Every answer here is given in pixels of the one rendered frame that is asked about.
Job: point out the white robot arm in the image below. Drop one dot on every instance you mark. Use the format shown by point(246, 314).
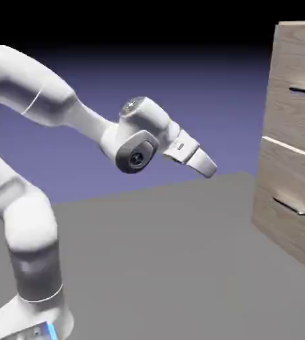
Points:
point(48, 95)

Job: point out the light wood cabinet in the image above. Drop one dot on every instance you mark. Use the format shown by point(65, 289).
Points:
point(295, 66)

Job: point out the small wood drawer front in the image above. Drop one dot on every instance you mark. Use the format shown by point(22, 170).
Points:
point(282, 180)

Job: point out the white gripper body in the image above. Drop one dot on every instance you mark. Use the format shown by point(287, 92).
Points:
point(202, 161)

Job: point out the large wood drawer front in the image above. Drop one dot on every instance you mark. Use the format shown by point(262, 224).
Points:
point(293, 66)

